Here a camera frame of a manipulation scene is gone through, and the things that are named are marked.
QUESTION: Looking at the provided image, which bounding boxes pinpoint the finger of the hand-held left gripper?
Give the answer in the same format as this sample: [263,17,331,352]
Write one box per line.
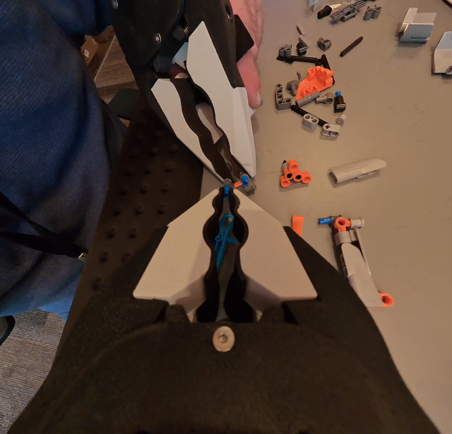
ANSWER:
[151,77,232,181]
[186,21,257,178]

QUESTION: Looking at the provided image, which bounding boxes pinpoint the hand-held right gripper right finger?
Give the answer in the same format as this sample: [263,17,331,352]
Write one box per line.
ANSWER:
[228,190,318,317]

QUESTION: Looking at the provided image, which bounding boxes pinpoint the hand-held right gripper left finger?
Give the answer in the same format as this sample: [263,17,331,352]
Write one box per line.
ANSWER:
[133,189,226,322]

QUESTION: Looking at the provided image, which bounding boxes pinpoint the grey white orange brick arm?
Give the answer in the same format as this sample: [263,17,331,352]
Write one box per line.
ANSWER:
[317,215,395,308]

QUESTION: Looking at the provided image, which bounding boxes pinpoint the grey orange brick claw assembly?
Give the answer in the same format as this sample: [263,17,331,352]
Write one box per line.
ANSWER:
[212,134,258,195]

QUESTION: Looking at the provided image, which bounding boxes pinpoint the orange pin connector cluster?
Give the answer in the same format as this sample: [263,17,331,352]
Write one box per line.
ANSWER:
[279,159,313,188]

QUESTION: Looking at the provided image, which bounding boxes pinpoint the person's left forearm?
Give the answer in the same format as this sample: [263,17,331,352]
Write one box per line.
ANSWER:
[79,0,118,39]

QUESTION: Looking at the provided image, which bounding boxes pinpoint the person's left hand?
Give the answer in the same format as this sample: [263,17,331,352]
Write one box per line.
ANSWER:
[220,0,265,108]

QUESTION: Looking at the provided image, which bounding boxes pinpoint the cyan plastic brick tool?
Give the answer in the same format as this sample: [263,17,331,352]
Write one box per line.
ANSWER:
[213,214,238,273]

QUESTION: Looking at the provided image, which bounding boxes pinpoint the black perforated pad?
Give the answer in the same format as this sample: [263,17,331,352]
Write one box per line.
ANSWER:
[64,97,206,336]

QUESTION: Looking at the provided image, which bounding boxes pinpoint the long black axle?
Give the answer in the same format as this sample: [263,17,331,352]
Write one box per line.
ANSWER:
[290,104,329,126]

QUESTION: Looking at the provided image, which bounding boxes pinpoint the orange panel brick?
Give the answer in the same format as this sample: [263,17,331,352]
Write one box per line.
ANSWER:
[295,66,335,101]

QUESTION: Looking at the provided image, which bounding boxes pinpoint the white curved blade panel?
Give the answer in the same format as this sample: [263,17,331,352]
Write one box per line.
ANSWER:
[329,158,387,185]

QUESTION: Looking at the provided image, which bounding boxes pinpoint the short black axle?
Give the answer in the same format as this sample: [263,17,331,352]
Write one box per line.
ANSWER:
[339,35,364,57]

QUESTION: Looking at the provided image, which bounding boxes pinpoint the scatter of dark grey connectors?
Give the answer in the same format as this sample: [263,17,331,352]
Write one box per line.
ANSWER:
[276,0,383,100]

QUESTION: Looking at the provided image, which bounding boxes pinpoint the light grey box panel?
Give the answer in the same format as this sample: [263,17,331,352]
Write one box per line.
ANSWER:
[398,7,438,44]

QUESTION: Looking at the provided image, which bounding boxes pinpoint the light grey curved panel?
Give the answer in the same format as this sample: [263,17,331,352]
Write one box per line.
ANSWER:
[431,31,452,75]

